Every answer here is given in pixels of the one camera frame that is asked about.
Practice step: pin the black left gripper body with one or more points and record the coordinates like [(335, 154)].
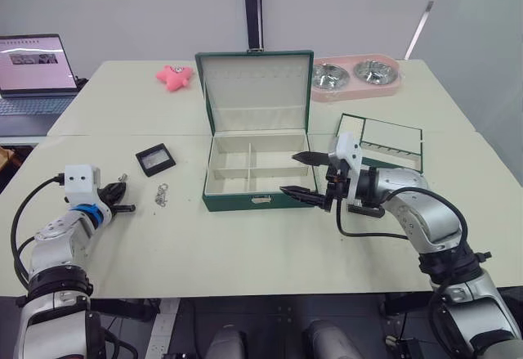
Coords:
[(105, 200)]

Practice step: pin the pink double bowl stand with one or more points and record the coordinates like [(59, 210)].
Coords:
[(355, 92)]

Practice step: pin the grey laptop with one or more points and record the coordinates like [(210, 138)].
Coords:
[(32, 68)]

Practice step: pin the pink star plush toy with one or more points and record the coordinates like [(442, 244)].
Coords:
[(173, 77)]

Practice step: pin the green cream jewelry tray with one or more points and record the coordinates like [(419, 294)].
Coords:
[(392, 134)]

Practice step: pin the black vertical post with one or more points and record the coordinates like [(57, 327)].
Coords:
[(253, 7)]

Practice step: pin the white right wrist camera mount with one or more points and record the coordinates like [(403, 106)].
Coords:
[(347, 150)]

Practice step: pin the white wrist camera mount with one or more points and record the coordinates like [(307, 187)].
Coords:
[(347, 150), (79, 181)]

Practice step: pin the white power strip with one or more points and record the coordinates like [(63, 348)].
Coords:
[(163, 330)]

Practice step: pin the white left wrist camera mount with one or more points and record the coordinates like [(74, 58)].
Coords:
[(79, 181)]

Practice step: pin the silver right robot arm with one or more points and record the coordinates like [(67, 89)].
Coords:
[(429, 220)]

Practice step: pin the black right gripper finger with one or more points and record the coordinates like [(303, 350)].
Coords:
[(302, 194), (310, 157)]

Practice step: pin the steel pet bowl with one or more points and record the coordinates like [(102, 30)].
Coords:
[(331, 76), (374, 72)]

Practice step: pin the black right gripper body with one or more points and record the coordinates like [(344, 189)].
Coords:
[(336, 183)]

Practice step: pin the green jewelry box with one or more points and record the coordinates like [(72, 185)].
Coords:
[(253, 203)]

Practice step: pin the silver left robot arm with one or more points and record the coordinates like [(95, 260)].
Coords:
[(53, 236)]

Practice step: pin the grey rounded shape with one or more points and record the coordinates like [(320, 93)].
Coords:
[(329, 340), (226, 342)]

